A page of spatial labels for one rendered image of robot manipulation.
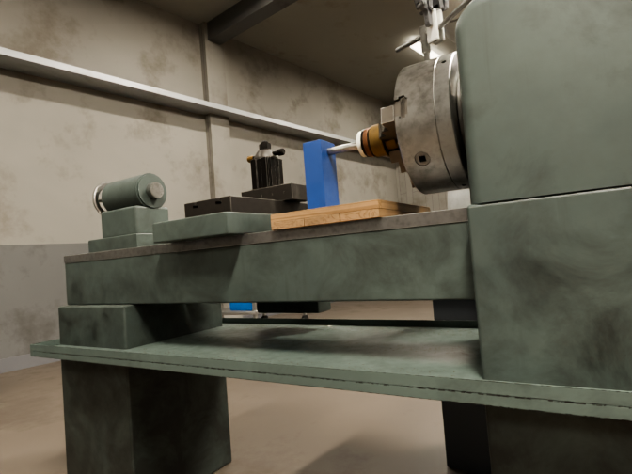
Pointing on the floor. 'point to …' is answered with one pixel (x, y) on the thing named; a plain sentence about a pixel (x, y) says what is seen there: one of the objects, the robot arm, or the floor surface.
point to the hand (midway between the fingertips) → (434, 26)
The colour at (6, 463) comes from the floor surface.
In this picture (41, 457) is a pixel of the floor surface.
